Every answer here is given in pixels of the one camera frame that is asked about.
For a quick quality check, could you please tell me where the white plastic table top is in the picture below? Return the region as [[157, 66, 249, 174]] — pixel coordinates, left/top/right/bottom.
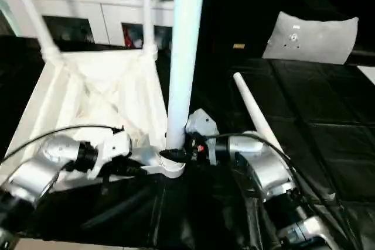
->
[[0, 47, 188, 196]]

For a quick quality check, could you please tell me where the white plastic table leg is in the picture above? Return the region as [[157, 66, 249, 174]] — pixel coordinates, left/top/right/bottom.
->
[[138, 0, 159, 59], [5, 0, 63, 64], [163, 0, 207, 172], [232, 72, 338, 201]]

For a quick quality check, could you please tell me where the black work mat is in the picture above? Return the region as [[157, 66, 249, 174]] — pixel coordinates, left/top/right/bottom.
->
[[0, 33, 375, 250]]

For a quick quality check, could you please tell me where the white padded sheet with fitting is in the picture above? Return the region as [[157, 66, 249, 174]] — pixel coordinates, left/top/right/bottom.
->
[[262, 11, 360, 66]]

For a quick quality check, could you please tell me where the black cabinet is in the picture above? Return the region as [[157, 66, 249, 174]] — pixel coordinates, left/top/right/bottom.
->
[[202, 0, 375, 61]]

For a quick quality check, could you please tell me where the white sideboard cabinet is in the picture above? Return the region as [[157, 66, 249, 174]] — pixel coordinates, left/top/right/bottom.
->
[[5, 0, 177, 49]]

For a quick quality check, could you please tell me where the flat white sheet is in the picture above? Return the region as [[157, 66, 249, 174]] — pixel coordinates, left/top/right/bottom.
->
[[357, 65, 375, 84]]

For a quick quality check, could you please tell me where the teal glass panel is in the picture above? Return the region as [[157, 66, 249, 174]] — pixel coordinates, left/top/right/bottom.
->
[[0, 0, 25, 37]]

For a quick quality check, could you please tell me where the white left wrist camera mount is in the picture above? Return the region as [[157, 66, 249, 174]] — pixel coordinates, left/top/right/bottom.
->
[[87, 129, 133, 180]]

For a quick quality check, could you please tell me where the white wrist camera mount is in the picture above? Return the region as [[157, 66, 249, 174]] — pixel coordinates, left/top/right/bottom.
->
[[185, 108, 221, 146], [87, 129, 133, 180]]

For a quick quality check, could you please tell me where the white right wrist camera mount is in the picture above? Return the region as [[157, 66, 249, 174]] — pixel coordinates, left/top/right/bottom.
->
[[185, 108, 221, 146]]

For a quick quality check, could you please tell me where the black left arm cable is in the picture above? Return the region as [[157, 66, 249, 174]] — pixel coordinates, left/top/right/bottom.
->
[[0, 124, 125, 166]]

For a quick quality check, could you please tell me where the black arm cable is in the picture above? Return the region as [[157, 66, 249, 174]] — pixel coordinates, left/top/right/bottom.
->
[[205, 132, 342, 250], [0, 124, 125, 166]]

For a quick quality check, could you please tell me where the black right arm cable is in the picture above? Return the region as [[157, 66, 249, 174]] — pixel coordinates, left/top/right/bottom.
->
[[205, 132, 342, 250]]

